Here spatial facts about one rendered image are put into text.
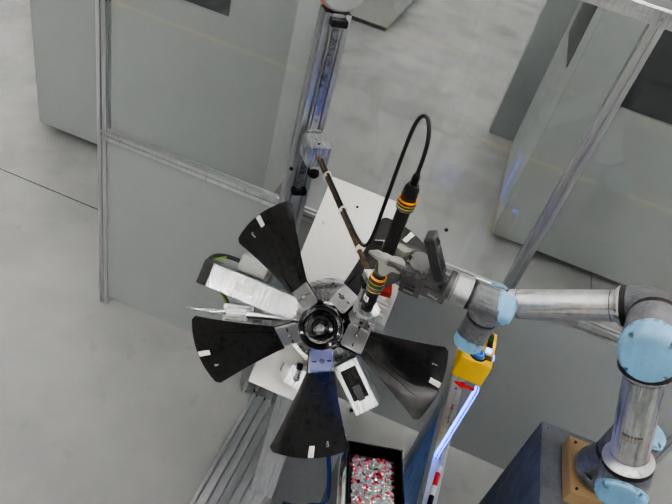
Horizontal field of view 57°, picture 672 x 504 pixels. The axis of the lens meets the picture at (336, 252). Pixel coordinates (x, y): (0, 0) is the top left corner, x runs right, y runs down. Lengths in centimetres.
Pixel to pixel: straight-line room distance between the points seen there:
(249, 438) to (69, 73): 253
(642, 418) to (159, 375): 213
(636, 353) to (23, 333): 261
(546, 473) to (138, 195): 189
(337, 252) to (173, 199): 97
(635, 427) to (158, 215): 199
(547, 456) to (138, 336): 200
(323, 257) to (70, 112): 276
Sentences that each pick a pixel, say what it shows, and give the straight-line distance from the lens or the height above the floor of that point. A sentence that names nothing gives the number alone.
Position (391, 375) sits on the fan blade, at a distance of 166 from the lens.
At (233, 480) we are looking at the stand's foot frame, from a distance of 265.
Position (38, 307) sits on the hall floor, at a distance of 332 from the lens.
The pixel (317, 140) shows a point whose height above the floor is 142.
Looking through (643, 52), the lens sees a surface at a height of 194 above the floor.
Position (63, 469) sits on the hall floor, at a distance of 277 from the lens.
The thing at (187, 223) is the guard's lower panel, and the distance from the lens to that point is 269.
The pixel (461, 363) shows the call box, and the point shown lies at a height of 104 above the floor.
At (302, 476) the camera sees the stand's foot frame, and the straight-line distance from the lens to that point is 271.
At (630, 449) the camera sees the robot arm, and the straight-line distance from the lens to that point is 160.
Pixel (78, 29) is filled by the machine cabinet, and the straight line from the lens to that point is 406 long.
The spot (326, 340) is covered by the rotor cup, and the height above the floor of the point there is 120.
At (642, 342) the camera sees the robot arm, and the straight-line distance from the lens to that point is 138.
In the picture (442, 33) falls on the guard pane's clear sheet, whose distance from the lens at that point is 199.
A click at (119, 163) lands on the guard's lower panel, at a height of 87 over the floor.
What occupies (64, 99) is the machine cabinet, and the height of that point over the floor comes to 29.
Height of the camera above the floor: 239
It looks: 39 degrees down
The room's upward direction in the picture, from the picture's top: 17 degrees clockwise
